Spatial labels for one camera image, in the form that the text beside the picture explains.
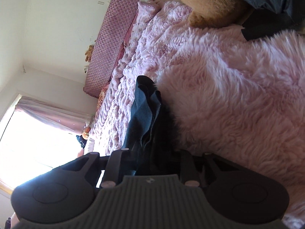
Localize small teddy bear toy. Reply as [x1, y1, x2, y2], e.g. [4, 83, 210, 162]
[85, 45, 94, 63]

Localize pink quilted headboard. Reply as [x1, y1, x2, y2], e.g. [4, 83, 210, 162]
[83, 0, 140, 98]

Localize brown plush teddy bear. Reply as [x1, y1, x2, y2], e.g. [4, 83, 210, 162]
[181, 0, 248, 28]

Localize black pants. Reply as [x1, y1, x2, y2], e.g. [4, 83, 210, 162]
[123, 76, 177, 175]

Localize dark jacket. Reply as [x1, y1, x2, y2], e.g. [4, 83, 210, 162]
[241, 0, 304, 41]

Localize pink fluffy blanket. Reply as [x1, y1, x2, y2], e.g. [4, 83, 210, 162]
[88, 2, 304, 228]

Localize pink curtain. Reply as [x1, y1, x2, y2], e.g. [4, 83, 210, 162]
[15, 96, 92, 135]

